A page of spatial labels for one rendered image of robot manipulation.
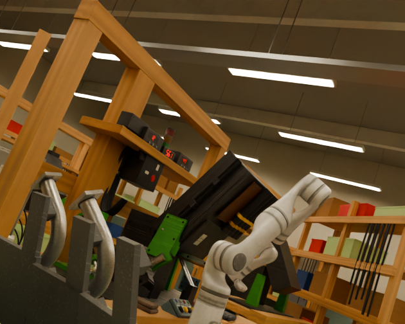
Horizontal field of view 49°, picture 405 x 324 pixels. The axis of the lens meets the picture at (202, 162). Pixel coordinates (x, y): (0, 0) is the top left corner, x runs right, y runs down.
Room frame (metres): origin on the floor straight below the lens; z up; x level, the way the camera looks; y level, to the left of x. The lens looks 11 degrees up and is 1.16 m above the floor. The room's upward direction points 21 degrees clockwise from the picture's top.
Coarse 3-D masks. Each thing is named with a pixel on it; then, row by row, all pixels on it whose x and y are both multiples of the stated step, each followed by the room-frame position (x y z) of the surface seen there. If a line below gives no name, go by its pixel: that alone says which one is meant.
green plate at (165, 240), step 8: (168, 216) 2.12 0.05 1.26; (168, 224) 2.10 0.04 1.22; (176, 224) 2.08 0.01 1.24; (184, 224) 2.07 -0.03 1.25; (160, 232) 2.10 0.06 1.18; (168, 232) 2.08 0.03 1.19; (176, 232) 2.07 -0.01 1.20; (152, 240) 2.09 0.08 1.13; (160, 240) 2.08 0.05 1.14; (168, 240) 2.06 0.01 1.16; (176, 240) 2.05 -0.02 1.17; (152, 248) 2.08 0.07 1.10; (160, 248) 2.06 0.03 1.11; (168, 248) 2.05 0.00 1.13; (176, 248) 2.10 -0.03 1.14
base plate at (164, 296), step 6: (60, 270) 1.84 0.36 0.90; (108, 288) 1.86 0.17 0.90; (102, 294) 1.66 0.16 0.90; (108, 294) 1.71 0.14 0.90; (162, 294) 2.31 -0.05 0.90; (168, 294) 2.42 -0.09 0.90; (174, 294) 2.52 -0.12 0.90; (180, 294) 2.63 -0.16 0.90; (150, 300) 1.97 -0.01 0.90; (156, 300) 2.04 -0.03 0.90; (162, 300) 2.11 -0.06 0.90; (192, 306) 2.32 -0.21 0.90
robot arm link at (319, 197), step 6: (324, 186) 1.51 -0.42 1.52; (318, 192) 1.50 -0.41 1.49; (324, 192) 1.50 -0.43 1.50; (330, 192) 1.52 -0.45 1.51; (312, 198) 1.52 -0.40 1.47; (318, 198) 1.51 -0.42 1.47; (324, 198) 1.51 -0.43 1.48; (312, 204) 1.53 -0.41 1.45; (318, 204) 1.52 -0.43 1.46; (306, 210) 1.56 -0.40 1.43; (312, 210) 1.55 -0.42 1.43; (294, 216) 1.60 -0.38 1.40; (300, 216) 1.58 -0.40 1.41; (306, 216) 1.57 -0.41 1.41; (294, 222) 1.60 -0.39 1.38; (300, 222) 1.60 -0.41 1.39; (288, 228) 1.63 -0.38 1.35; (294, 228) 1.63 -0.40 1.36; (282, 234) 1.65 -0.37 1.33; (288, 234) 1.65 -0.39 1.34
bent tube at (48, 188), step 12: (36, 180) 0.92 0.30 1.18; (48, 180) 0.92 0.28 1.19; (48, 192) 0.91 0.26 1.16; (60, 204) 0.91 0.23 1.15; (60, 216) 0.90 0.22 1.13; (60, 228) 0.90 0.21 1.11; (60, 240) 0.91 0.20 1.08; (48, 252) 0.92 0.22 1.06; (60, 252) 0.93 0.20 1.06; (48, 264) 0.93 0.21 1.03
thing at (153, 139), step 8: (144, 128) 2.08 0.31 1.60; (144, 136) 2.07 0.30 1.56; (152, 136) 2.12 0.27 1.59; (160, 136) 2.17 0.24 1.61; (152, 144) 2.13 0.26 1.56; (160, 144) 2.19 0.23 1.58; (176, 152) 2.38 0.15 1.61; (176, 160) 2.37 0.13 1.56; (184, 160) 2.42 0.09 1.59; (184, 168) 2.45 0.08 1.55
